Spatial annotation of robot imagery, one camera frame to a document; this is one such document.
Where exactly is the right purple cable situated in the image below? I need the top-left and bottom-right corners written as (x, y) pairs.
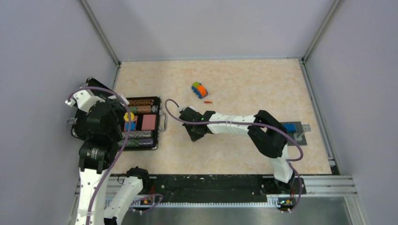
top-left (165, 98), bottom-right (304, 213)

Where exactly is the colourful toy car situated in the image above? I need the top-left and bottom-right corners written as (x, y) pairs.
top-left (191, 82), bottom-right (208, 99)

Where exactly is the blue brick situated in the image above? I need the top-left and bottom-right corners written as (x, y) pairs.
top-left (283, 123), bottom-right (297, 133)

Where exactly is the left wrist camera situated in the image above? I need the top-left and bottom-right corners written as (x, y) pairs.
top-left (65, 90), bottom-right (105, 113)

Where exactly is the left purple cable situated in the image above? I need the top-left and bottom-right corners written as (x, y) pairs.
top-left (67, 86), bottom-right (164, 225)

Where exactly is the black open case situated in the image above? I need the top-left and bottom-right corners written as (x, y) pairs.
top-left (71, 77), bottom-right (162, 151)

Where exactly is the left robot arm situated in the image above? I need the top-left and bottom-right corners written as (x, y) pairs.
top-left (73, 100), bottom-right (151, 225)

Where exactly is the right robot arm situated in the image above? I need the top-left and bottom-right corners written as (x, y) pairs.
top-left (179, 106), bottom-right (294, 193)

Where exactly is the grey brick baseplate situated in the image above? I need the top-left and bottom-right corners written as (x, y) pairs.
top-left (281, 121), bottom-right (311, 146)

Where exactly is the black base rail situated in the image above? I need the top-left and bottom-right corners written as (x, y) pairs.
top-left (140, 174), bottom-right (306, 207)

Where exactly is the purple cable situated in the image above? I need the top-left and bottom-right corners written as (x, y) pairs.
top-left (165, 98), bottom-right (304, 213)
top-left (67, 86), bottom-right (164, 225)

